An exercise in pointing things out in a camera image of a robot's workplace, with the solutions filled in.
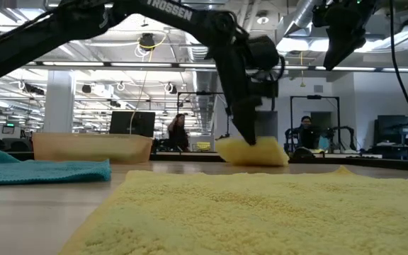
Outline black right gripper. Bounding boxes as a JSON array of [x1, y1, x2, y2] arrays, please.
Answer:
[[323, 0, 379, 72]]

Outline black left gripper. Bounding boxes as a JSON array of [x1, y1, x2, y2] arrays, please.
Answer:
[[206, 16, 280, 146]]

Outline small yellow microfiber towel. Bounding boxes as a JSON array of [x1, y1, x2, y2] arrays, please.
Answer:
[[215, 135, 290, 168]]

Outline large yellow microfiber towel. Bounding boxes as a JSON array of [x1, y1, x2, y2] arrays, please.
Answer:
[[58, 165, 408, 255]]

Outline teal microfiber towel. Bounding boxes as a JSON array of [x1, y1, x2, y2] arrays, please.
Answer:
[[0, 147, 113, 187]]

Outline person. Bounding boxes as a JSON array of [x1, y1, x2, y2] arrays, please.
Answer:
[[297, 115, 321, 150], [167, 113, 191, 153]]

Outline dark desk monitor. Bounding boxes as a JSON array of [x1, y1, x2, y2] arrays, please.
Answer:
[[373, 114, 408, 145]]

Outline black ceiling device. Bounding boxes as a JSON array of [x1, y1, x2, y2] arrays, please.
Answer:
[[138, 33, 157, 51]]

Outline black computer monitor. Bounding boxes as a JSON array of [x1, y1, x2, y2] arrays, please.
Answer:
[[109, 110, 157, 138]]

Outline long ceiling light bar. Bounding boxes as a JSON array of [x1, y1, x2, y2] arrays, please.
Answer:
[[21, 59, 408, 73]]

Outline white structural column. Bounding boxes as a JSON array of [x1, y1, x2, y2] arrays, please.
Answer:
[[43, 69, 76, 134]]

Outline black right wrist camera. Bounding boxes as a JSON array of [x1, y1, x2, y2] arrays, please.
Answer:
[[311, 2, 333, 28]]

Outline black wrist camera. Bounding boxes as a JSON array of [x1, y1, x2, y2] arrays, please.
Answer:
[[248, 35, 282, 71], [311, 2, 333, 28]]

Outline black background frame stand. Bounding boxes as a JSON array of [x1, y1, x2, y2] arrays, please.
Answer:
[[289, 94, 342, 152]]

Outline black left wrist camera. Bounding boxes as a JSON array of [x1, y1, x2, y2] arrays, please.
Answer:
[[248, 35, 282, 71]]

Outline hanging yellow cable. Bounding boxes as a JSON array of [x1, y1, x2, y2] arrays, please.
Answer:
[[128, 48, 150, 135]]

